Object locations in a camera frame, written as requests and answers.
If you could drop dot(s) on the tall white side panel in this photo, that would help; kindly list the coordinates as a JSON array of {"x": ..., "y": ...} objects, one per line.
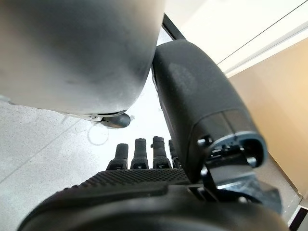
[{"x": 264, "y": 48}]

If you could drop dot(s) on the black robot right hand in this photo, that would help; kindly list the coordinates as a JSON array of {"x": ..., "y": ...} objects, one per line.
[{"x": 192, "y": 96}]

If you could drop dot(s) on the white counter cabinet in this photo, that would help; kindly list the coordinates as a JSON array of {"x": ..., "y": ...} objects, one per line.
[{"x": 216, "y": 19}]

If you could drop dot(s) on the black robot foot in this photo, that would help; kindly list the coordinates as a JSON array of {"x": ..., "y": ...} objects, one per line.
[{"x": 118, "y": 121}]

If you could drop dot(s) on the gray robot leg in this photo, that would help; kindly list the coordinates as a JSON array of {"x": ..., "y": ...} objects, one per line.
[{"x": 72, "y": 48}]

